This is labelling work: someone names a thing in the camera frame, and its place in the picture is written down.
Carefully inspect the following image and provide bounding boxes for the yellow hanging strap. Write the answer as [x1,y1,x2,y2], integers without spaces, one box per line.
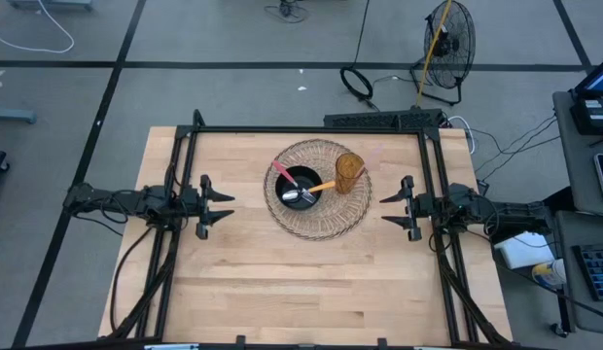
[415,0,453,109]

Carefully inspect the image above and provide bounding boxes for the white floor cable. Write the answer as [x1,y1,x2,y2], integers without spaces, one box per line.
[0,0,76,54]

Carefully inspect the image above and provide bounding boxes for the spoon with yellow handle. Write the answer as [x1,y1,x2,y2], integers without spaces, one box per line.
[281,180,337,204]

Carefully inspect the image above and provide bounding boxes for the coiled black floor cable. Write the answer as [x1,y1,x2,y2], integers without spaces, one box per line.
[339,0,381,111]

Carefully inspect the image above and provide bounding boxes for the grey keyboard desk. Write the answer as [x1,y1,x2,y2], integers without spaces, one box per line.
[552,209,603,336]

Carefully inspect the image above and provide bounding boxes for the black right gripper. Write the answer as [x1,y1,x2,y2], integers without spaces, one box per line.
[378,175,435,243]

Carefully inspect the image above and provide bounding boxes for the black keyboard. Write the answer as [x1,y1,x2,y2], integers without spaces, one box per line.
[572,242,603,302]

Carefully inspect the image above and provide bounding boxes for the amber plastic tumbler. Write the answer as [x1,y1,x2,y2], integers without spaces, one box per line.
[335,152,367,195]

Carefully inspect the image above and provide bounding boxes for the white box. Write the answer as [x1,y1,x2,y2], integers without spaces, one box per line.
[493,230,555,271]

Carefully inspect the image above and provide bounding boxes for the fork with pink handle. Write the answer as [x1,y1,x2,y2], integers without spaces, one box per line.
[271,159,318,205]

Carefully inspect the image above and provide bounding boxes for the black metal table frame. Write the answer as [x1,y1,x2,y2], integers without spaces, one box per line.
[106,109,514,349]

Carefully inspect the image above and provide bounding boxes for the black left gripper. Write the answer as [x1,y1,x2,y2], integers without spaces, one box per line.
[178,174,236,240]

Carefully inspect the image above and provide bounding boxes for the round woven straw placemat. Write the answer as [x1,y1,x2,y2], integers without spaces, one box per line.
[263,138,373,242]

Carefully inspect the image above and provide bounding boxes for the black bowl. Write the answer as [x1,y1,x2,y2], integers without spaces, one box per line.
[274,165,324,211]

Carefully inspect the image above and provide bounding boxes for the black laptop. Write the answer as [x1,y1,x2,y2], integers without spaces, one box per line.
[573,62,603,98]

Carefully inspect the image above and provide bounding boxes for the grey side desk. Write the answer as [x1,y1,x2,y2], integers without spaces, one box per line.
[552,89,603,218]

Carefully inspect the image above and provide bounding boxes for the white and yellow canister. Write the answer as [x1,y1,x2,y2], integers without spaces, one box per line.
[531,259,568,292]

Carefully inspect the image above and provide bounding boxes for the black device under laptop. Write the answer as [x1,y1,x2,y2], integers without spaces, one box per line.
[570,91,603,136]

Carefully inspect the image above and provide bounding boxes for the black cable bundle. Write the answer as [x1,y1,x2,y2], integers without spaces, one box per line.
[264,0,309,24]

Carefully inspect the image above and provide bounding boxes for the grey table foot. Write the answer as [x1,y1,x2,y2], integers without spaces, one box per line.
[0,107,38,125]
[8,0,94,12]

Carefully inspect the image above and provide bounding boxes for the black beam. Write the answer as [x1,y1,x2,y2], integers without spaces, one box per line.
[542,186,575,215]

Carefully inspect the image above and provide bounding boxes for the thin black desk cables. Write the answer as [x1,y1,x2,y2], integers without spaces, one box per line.
[471,114,561,182]

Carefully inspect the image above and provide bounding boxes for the black floor fan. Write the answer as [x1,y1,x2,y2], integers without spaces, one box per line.
[410,0,477,107]

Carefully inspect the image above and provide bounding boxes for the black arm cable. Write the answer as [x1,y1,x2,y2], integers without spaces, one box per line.
[109,226,155,333]

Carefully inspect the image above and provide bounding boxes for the white cable loop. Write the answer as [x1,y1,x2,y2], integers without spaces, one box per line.
[446,115,478,156]

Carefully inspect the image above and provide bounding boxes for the black perforated power strip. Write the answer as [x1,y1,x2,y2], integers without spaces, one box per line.
[323,108,446,130]

